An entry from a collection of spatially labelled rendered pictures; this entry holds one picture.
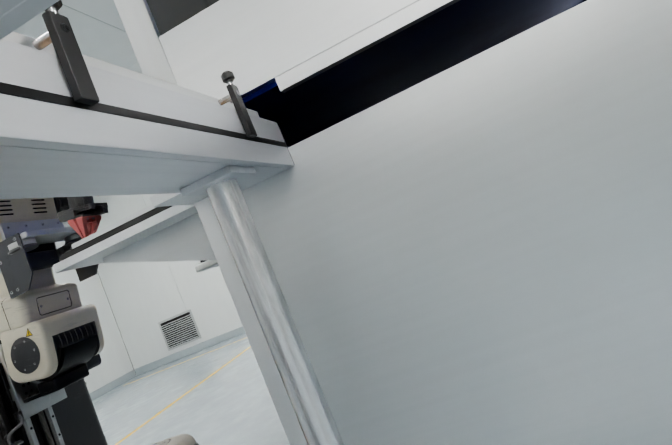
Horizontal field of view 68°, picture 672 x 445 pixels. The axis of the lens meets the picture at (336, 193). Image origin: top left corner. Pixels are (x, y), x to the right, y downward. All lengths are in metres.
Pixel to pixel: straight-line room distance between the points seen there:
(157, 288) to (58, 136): 7.63
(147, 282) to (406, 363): 7.33
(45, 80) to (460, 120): 0.65
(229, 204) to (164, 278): 7.22
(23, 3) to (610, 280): 0.86
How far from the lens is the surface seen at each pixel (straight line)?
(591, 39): 0.95
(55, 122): 0.49
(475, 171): 0.91
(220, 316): 7.62
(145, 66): 1.15
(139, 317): 8.37
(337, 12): 0.99
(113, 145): 0.53
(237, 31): 1.06
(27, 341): 1.71
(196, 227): 1.18
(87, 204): 1.35
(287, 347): 0.78
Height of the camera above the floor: 0.68
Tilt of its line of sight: 5 degrees up
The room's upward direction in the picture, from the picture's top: 23 degrees counter-clockwise
